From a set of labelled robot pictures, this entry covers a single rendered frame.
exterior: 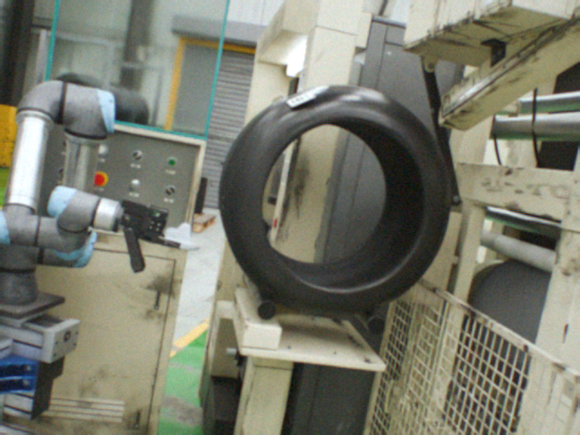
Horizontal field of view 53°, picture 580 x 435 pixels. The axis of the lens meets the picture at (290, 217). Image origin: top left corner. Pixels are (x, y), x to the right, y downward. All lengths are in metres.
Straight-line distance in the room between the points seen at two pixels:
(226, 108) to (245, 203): 9.95
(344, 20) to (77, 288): 1.24
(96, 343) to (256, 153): 1.09
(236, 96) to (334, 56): 9.50
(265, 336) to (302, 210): 0.48
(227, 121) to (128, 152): 9.18
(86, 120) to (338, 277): 0.83
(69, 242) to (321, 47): 0.88
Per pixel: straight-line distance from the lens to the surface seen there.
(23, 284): 1.83
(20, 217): 1.51
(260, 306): 1.39
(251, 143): 1.34
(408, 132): 1.41
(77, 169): 1.73
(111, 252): 2.08
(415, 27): 1.73
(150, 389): 2.21
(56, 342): 1.78
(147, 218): 1.42
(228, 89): 11.29
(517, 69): 1.46
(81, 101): 1.68
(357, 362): 1.49
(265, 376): 1.86
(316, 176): 1.74
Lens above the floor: 1.27
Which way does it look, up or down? 6 degrees down
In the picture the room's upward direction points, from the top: 11 degrees clockwise
